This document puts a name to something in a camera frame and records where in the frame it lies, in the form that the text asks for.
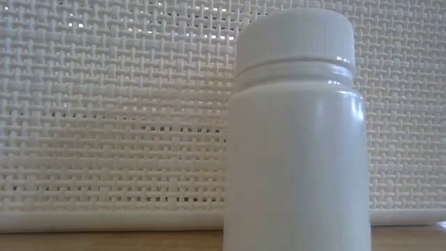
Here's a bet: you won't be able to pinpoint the white plastic pill bottle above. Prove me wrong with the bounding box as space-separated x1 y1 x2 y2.
222 7 372 251

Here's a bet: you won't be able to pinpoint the white woven plastic basket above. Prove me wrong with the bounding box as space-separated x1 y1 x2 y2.
0 0 446 234

